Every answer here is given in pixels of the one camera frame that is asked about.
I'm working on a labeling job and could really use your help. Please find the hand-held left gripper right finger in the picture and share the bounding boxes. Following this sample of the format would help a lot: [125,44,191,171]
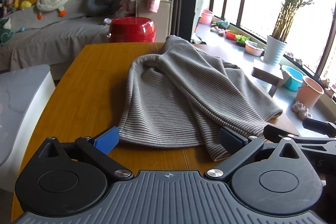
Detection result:
[205,126,305,182]

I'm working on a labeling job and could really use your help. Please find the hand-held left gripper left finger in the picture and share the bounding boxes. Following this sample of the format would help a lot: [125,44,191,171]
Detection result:
[39,126,134,183]

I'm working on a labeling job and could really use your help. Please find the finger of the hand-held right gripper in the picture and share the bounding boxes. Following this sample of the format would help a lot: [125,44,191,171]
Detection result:
[302,118,336,135]
[263,124,336,153]

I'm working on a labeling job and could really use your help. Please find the striped knit shirt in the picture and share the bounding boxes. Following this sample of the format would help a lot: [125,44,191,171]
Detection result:
[117,35,283,161]

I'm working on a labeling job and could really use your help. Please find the pink baby shoes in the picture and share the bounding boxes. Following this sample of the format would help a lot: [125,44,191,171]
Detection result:
[293,101,313,119]

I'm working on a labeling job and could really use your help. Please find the pink plastic bucket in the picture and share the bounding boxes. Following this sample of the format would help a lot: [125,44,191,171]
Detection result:
[295,75,324,110]

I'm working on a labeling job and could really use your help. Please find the grey window ledge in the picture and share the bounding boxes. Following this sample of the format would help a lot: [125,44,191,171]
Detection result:
[196,22,336,135]

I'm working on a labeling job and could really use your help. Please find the blue plastic basin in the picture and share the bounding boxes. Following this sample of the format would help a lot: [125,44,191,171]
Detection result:
[281,65,306,91]

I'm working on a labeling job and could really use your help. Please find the small low stool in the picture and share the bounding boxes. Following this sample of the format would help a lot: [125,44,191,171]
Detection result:
[251,59,284,97]

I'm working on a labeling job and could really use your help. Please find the potted palm in white pot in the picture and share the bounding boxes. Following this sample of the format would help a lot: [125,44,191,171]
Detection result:
[263,0,336,66]

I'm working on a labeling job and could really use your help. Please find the pink and white basin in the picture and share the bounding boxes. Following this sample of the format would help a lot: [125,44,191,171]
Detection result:
[245,40,265,56]

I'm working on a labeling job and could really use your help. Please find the white marble coffee table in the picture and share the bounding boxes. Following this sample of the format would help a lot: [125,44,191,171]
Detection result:
[0,64,56,193]

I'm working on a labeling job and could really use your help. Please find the small green potted plant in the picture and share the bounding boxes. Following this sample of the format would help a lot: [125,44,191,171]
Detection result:
[235,34,250,47]

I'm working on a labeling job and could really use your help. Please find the red plastic basin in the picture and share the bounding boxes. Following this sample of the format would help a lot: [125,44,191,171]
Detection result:
[225,29,238,41]

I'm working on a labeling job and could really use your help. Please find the red round stool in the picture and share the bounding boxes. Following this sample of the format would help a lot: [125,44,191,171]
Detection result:
[109,17,156,43]

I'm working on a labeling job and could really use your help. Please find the sofa with grey cover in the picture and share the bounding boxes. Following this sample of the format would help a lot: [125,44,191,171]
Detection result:
[0,0,174,73]

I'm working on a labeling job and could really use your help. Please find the pink plastic basin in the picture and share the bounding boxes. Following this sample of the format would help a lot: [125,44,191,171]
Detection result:
[198,9,214,25]

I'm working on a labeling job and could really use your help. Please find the grey neck pillow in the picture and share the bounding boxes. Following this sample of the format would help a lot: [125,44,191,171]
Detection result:
[84,0,116,17]

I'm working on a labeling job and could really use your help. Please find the green plush blanket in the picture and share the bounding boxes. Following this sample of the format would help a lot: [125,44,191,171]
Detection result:
[0,17,15,45]

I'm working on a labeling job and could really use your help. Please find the dark window frame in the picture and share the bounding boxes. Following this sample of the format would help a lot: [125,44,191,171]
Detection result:
[210,0,336,98]

